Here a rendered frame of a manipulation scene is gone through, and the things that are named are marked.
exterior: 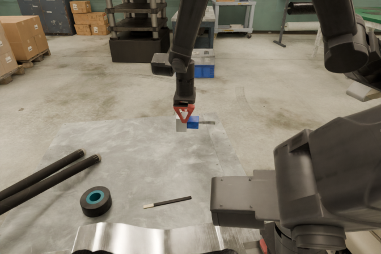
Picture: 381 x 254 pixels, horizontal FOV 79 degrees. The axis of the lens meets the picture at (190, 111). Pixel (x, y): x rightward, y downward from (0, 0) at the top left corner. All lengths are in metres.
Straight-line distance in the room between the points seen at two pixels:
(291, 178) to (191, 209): 0.52
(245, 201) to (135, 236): 0.33
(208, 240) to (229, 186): 0.30
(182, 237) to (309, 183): 0.40
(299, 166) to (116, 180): 0.67
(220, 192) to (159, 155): 0.62
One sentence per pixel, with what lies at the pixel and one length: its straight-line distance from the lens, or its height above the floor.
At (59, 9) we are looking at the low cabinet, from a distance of 7.25.
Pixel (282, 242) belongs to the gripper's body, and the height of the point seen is 1.10.
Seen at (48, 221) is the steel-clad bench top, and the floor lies 0.80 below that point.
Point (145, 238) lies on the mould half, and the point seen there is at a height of 0.90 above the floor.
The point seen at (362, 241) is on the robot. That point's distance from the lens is 0.78.
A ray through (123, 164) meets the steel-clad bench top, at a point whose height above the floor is 0.80.
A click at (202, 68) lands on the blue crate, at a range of 3.61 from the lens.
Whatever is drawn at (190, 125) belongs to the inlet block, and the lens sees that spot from 0.79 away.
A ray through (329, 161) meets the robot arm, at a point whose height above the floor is 1.26.
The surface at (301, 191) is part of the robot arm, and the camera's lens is 0.21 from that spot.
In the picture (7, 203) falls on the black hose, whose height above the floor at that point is 0.89.
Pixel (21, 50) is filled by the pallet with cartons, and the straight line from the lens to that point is 4.89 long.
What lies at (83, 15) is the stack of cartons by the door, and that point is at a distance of 7.12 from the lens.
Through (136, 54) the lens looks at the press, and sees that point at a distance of 4.42.
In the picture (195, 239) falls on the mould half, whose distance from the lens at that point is 0.56.
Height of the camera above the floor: 1.36
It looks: 30 degrees down
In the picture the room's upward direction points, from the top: straight up
